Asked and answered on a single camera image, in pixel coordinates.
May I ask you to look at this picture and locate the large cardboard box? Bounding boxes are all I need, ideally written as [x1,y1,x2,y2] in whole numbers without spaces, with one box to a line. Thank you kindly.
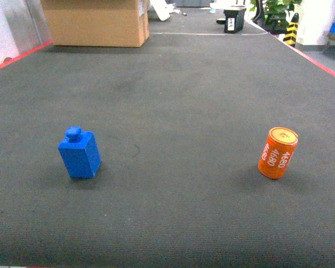
[41,1,149,47]

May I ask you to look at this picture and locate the blue block part with knob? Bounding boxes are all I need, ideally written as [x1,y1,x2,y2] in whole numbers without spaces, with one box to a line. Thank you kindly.
[58,126,101,179]

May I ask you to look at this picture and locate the orange cylindrical cap 4680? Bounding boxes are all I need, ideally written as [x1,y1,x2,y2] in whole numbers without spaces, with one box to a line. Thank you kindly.
[258,127,298,179]

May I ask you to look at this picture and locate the red conveyor side rail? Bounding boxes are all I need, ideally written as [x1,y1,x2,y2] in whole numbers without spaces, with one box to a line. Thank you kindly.
[257,33,335,91]

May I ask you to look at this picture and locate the yellow black striped traffic cone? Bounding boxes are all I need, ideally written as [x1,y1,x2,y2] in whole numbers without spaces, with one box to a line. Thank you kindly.
[283,13,299,47]

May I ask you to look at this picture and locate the black box with white label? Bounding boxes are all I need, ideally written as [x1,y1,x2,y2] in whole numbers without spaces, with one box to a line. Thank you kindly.
[223,7,246,34]

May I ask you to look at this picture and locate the white bag on belt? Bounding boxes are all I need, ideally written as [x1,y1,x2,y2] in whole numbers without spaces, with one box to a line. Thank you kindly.
[147,0,174,21]

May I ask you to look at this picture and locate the green potted plant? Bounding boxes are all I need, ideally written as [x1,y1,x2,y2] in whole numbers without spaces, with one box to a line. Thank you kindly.
[250,0,302,35]

